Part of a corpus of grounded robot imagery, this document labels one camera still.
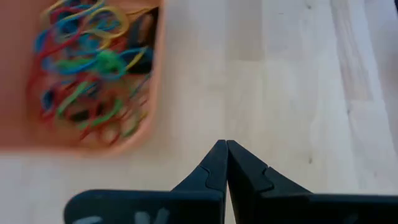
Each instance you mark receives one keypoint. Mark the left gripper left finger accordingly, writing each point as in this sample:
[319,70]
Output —
[214,174]

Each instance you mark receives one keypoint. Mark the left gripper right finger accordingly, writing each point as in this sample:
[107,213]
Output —
[248,180]

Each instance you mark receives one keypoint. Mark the green rubber band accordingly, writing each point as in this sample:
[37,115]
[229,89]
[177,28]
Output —
[109,62]

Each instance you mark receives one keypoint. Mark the long yellow rubber band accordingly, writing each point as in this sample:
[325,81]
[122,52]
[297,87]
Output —
[124,23]

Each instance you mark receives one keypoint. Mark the orange plastic bin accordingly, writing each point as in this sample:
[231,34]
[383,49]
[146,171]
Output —
[12,93]

